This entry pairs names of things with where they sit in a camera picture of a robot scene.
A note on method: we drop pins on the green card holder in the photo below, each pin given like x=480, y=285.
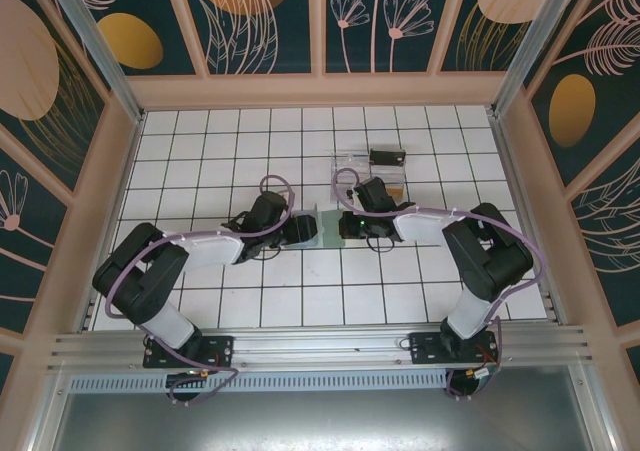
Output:
x=330, y=231

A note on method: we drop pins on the clear acrylic organizer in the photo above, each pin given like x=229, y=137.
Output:
x=385, y=173

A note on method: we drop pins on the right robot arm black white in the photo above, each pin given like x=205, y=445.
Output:
x=490, y=261

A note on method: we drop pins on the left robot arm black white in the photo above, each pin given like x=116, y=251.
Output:
x=140, y=271

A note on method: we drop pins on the orange card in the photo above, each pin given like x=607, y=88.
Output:
x=395, y=190

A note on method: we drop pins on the black card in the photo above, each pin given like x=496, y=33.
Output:
x=386, y=157

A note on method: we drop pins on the grey metal sheet panel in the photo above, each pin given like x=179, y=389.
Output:
x=320, y=421

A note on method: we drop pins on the black electronics module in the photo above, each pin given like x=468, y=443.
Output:
x=187, y=383
x=475, y=381

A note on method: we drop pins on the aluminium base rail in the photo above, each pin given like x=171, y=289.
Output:
x=320, y=346

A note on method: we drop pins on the aluminium side rail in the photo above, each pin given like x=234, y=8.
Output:
x=516, y=181
x=122, y=181

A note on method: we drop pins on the aluminium frame post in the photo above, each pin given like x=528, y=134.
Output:
x=90, y=36
x=530, y=41

